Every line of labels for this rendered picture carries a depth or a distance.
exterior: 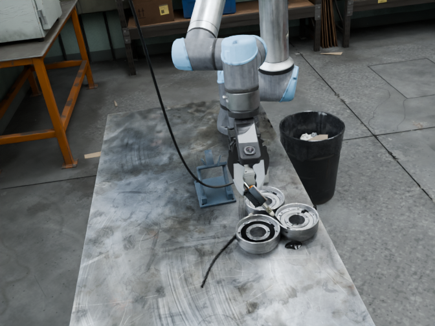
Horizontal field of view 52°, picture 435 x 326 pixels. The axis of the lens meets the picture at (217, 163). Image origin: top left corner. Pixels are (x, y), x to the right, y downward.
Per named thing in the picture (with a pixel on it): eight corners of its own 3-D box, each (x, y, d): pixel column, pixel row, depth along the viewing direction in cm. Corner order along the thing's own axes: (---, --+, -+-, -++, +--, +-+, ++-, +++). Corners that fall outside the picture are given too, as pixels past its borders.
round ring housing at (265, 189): (262, 193, 125) (261, 181, 122) (292, 207, 118) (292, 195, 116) (236, 211, 119) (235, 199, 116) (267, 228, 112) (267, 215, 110)
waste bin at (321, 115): (349, 204, 243) (355, 135, 220) (289, 213, 240) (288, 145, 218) (327, 171, 271) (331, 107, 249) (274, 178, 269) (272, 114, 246)
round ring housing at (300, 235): (302, 249, 105) (303, 236, 102) (267, 231, 111) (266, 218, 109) (326, 226, 111) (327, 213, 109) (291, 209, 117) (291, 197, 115)
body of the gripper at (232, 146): (258, 147, 110) (256, 99, 105) (265, 161, 102) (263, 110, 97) (228, 151, 109) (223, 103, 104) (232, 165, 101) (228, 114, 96)
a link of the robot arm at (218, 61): (223, 33, 110) (211, 42, 100) (269, 32, 107) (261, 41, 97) (224, 65, 113) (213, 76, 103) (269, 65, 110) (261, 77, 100)
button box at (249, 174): (268, 183, 128) (268, 168, 126) (245, 186, 128) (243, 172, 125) (263, 167, 135) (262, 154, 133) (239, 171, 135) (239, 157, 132)
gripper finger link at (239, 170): (241, 186, 112) (243, 152, 108) (245, 197, 106) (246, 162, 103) (228, 186, 111) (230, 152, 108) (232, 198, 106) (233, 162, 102)
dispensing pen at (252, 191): (285, 233, 104) (237, 179, 104) (278, 234, 108) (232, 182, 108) (291, 226, 105) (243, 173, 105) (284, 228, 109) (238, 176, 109)
